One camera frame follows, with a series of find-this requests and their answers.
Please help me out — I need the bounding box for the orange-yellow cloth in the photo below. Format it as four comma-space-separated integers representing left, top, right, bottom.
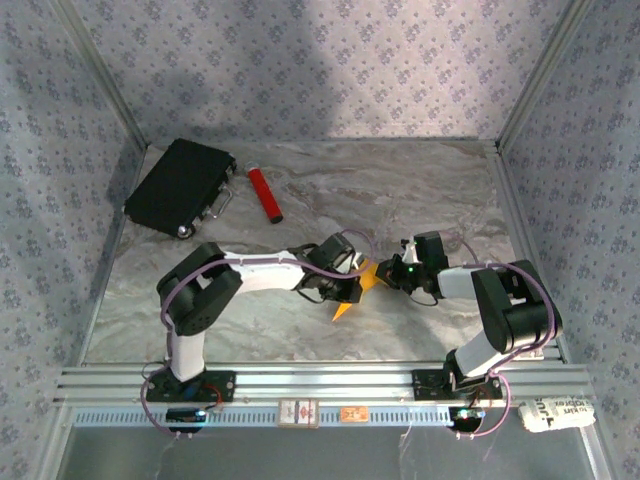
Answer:
330, 258, 382, 322

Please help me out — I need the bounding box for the aluminium base beam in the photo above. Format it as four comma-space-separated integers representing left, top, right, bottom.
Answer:
53, 363, 591, 407

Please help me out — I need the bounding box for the red glitter cylinder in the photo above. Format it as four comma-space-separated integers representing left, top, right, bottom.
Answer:
244, 160, 285, 225

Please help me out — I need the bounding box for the white label with red diamond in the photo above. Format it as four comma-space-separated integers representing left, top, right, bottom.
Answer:
277, 398, 321, 430

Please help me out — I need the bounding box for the aluminium side rail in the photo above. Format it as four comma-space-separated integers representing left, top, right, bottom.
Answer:
79, 144, 149, 366
492, 144, 566, 364

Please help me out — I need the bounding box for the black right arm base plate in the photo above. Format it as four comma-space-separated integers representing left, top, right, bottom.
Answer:
412, 368, 504, 401

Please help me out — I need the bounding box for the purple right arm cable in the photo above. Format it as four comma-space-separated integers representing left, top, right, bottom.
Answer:
439, 229, 565, 441

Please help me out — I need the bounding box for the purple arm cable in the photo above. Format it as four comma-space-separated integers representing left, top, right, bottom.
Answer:
439, 229, 565, 441
139, 228, 377, 441

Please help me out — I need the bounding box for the grey slotted cable duct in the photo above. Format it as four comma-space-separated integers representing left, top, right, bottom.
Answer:
69, 405, 454, 429

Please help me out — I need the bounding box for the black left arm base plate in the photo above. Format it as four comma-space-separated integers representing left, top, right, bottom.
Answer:
145, 369, 237, 404

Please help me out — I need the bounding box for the black case with metal handle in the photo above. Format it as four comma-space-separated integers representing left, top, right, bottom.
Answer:
123, 138, 238, 240

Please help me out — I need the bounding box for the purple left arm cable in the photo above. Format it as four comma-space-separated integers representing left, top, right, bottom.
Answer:
139, 228, 377, 441

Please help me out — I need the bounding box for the aluminium frame post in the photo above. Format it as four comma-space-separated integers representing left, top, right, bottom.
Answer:
52, 0, 151, 149
494, 0, 594, 151

